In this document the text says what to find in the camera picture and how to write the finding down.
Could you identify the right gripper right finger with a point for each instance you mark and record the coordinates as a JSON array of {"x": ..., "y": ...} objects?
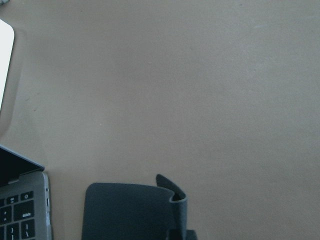
[{"x": 191, "y": 235}]

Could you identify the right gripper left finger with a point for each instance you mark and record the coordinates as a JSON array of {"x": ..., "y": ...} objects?
[{"x": 175, "y": 234}]

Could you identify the black mouse pad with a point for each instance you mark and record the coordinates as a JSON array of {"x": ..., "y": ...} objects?
[{"x": 123, "y": 211}]

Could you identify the dark grey laptop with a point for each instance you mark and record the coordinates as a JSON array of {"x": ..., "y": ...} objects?
[{"x": 25, "y": 212}]

